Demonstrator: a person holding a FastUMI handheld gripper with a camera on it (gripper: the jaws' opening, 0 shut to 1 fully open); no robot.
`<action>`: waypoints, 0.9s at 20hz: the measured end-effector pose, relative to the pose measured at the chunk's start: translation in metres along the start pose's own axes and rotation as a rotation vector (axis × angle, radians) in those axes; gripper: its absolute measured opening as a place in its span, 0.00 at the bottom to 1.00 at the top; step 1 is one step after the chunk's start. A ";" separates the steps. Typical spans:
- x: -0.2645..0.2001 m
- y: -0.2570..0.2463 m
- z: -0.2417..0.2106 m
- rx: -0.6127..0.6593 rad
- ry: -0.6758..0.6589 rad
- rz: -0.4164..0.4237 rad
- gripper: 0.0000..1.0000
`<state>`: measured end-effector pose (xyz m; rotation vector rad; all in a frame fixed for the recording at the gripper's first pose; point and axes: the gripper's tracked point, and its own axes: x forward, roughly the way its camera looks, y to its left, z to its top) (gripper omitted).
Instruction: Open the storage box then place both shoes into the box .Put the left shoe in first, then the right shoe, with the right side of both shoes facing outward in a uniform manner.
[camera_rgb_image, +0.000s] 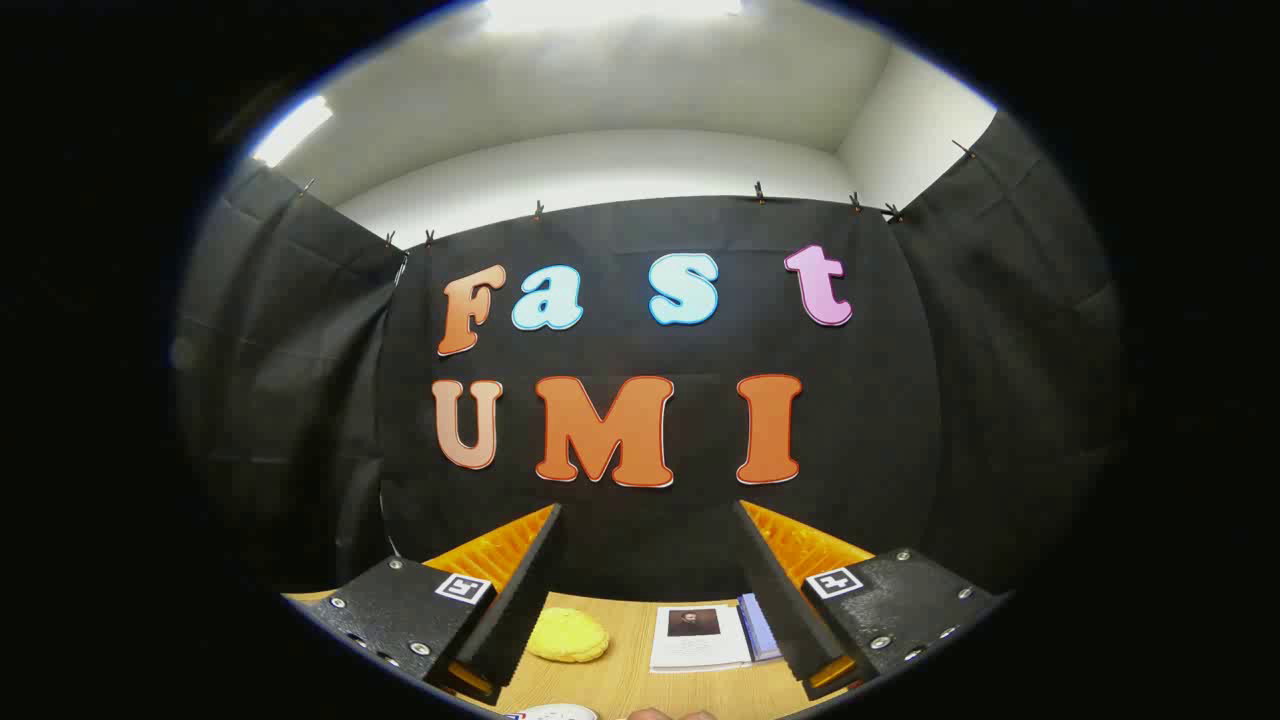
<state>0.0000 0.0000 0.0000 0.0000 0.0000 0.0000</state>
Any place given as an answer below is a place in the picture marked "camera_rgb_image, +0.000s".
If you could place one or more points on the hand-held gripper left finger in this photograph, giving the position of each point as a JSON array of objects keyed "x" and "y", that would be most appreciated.
[{"x": 520, "y": 600}]

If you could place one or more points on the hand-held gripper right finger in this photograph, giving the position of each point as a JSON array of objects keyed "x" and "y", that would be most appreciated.
[{"x": 775, "y": 600}]

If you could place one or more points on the white canvas shoe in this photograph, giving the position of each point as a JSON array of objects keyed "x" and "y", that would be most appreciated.
[{"x": 555, "y": 714}]

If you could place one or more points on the blue book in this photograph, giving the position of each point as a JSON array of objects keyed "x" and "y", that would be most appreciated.
[{"x": 760, "y": 630}]

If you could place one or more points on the yellow plush toy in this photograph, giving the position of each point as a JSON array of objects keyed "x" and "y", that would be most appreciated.
[{"x": 568, "y": 635}]

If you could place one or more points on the white book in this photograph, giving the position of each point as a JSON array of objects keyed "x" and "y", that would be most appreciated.
[{"x": 700, "y": 652}]

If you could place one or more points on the row of small cloth clips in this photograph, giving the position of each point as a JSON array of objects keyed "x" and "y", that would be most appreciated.
[{"x": 759, "y": 191}]

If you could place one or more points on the narrow ceiling light strip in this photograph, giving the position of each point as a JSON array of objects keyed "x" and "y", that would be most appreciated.
[{"x": 292, "y": 130}]

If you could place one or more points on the wide ceiling light panel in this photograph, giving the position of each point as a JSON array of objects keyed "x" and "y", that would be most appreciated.
[{"x": 610, "y": 12}]

